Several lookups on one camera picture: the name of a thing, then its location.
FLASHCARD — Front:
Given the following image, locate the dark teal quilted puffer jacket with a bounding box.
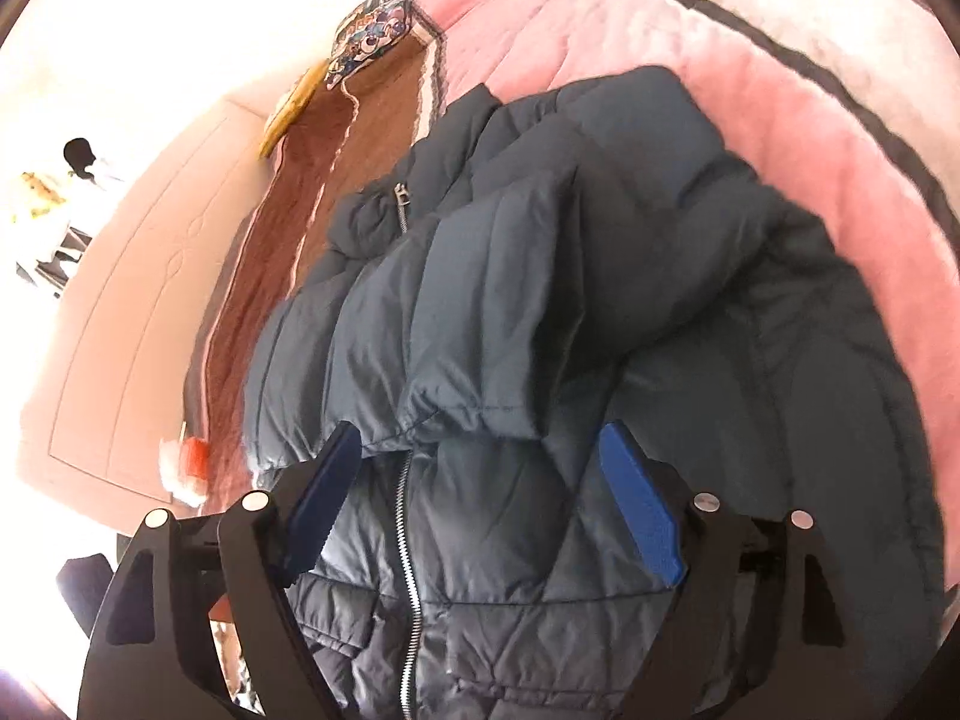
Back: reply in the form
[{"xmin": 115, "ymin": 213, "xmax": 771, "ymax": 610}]
[{"xmin": 242, "ymin": 67, "xmax": 944, "ymax": 718}]

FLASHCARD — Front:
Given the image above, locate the orange and white package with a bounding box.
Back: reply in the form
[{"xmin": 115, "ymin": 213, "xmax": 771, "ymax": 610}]
[{"xmin": 158, "ymin": 422, "xmax": 210, "ymax": 509}]

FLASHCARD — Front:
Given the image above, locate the pink upholstered headboard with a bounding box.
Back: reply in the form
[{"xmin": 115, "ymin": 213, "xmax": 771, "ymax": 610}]
[{"xmin": 18, "ymin": 99, "xmax": 272, "ymax": 533}]

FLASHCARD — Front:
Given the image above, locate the yellow pillow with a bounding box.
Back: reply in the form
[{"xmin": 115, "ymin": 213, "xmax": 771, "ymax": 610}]
[{"xmin": 259, "ymin": 59, "xmax": 329, "ymax": 160}]

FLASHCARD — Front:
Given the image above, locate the brown and pink striped blanket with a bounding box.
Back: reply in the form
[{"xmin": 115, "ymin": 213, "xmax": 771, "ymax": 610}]
[{"xmin": 185, "ymin": 0, "xmax": 958, "ymax": 527}]

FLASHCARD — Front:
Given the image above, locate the colourful cartoon print pillow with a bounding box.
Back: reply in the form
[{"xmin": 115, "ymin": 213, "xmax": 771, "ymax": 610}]
[{"xmin": 324, "ymin": 0, "xmax": 415, "ymax": 89}]

